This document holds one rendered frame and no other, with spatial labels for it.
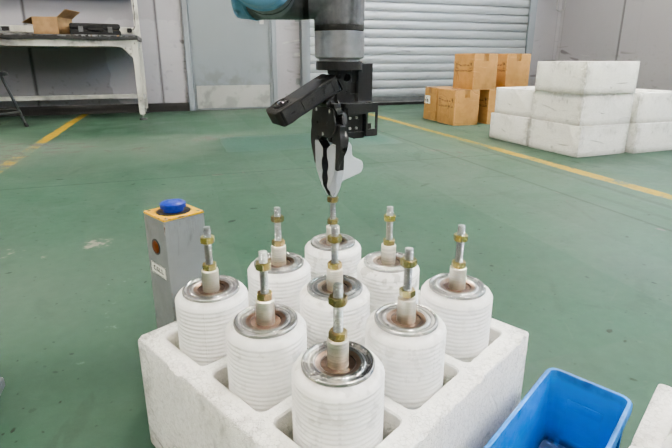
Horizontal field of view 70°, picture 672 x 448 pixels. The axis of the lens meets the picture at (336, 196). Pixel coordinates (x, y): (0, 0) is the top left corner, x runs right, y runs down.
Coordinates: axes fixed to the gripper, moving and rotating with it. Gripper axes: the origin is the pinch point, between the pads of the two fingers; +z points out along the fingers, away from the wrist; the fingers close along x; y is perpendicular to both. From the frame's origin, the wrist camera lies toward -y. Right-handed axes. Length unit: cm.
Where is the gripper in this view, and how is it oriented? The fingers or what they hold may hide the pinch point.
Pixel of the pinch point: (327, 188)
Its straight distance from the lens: 77.6
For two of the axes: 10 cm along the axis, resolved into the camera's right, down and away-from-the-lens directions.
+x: -5.2, -2.4, 8.2
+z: 0.0, 9.6, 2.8
